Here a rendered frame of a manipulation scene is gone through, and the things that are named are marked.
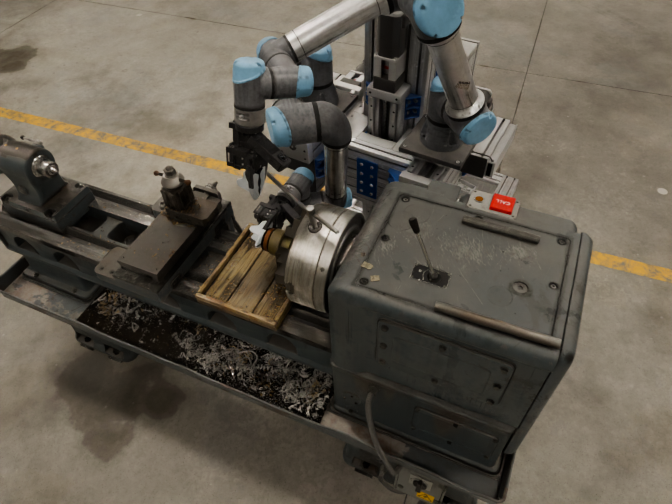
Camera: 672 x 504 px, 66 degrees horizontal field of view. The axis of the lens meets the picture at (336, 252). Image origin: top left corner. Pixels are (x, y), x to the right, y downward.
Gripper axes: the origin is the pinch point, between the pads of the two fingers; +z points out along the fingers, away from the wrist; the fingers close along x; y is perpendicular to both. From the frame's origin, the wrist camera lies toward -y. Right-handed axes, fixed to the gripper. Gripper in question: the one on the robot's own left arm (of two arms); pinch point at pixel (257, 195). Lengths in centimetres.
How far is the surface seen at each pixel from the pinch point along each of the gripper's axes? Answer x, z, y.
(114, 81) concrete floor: -222, 77, 269
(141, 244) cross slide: -3, 35, 48
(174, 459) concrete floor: 8, 138, 39
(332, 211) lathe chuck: -11.6, 5.6, -17.4
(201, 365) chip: 0, 79, 25
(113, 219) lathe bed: -21, 44, 78
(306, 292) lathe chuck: 4.9, 23.1, -18.1
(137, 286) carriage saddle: 7, 43, 42
